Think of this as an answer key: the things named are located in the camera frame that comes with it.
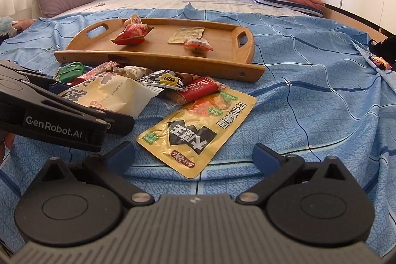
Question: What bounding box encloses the red slim snack packet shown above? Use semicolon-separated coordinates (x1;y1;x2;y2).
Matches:
72;61;114;87

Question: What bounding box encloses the red nut packet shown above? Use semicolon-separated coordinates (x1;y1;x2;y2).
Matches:
111;23;153;46

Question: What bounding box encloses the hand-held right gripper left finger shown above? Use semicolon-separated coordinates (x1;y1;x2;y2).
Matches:
40;141;155;207

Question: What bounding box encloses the wooden tray with handles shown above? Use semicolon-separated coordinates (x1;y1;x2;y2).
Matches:
54;17;266;83

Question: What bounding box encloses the small colourful doll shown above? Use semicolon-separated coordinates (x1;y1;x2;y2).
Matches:
370;55;393;72

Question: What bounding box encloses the pink candy packet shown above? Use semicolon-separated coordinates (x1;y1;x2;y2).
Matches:
183;37;214;53

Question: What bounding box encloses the pale blue cloth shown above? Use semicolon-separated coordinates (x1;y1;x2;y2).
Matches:
0;17;17;36

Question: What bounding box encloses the red biscuit packet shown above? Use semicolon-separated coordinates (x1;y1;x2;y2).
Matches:
159;76;227;105

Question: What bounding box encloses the dark cloth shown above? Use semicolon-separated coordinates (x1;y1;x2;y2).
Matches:
368;35;396;70

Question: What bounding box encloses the wooden bed side rail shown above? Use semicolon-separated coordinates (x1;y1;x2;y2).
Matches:
323;2;396;36

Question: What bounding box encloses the green snack packet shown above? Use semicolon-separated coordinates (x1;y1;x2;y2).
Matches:
54;61;85;83

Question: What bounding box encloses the beige quilted mattress pad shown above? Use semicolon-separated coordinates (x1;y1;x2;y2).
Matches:
51;0;324;20

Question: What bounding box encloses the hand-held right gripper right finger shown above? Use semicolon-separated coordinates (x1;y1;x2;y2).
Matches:
237;143;348;206

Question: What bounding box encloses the blue checked bedsheet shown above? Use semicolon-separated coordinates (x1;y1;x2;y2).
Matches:
0;2;396;254

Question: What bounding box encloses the golden snack pouch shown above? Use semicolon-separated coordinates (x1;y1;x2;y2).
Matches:
136;87;258;179

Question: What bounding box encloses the cream crinkly snack packet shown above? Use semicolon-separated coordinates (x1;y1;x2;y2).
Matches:
113;65;153;79

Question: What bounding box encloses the beige snack packet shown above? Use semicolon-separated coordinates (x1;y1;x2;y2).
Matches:
168;27;205;44

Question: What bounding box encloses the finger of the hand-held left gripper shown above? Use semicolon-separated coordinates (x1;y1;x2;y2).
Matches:
71;105;136;135
0;60;78;104

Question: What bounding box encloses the white cake packet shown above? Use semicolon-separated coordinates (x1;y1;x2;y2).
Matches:
57;71;164;119

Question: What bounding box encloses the folded blue striped blanket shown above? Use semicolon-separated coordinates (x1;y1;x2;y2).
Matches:
248;0;325;18

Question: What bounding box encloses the black and white snack packet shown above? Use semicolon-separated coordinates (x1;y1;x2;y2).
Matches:
138;69;184;88

